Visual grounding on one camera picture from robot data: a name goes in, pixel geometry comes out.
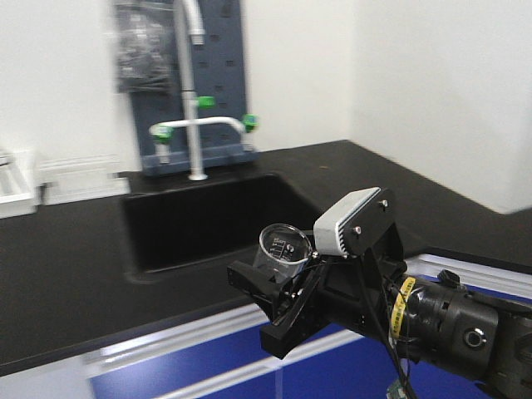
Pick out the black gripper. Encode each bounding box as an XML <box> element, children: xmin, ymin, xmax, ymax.
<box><xmin>226</xmin><ymin>187</ymin><xmax>411</xmax><ymax>361</ymax></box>

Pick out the clear glass beaker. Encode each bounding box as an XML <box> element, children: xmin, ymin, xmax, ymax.
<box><xmin>253</xmin><ymin>224</ymin><xmax>313</xmax><ymax>283</ymax></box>

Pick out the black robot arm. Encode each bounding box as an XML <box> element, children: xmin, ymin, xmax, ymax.
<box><xmin>227</xmin><ymin>187</ymin><xmax>531</xmax><ymax>398</ymax></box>

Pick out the black sink basin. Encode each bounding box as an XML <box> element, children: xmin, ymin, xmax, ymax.
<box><xmin>121</xmin><ymin>174</ymin><xmax>321</xmax><ymax>283</ymax></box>

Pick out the dark blue drying pegboard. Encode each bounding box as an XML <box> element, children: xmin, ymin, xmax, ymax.
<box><xmin>126</xmin><ymin>1</ymin><xmax>252</xmax><ymax>176</ymax></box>

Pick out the white test tube rack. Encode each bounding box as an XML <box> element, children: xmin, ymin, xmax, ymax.
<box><xmin>38</xmin><ymin>155</ymin><xmax>131</xmax><ymax>205</ymax></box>

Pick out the white lab faucet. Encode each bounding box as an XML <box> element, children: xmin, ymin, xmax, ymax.
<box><xmin>143</xmin><ymin>1</ymin><xmax>258</xmax><ymax>181</ymax></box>

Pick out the white bin right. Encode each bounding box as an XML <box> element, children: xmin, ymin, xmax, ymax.
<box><xmin>1</xmin><ymin>148</ymin><xmax>40</xmax><ymax>219</ymax></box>

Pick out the plastic bag on pegboard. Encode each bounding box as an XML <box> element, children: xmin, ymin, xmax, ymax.
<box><xmin>112</xmin><ymin>1</ymin><xmax>174</xmax><ymax>93</ymax></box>

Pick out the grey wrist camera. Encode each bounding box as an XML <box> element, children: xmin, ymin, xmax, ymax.
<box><xmin>313</xmin><ymin>187</ymin><xmax>382</xmax><ymax>257</ymax></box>

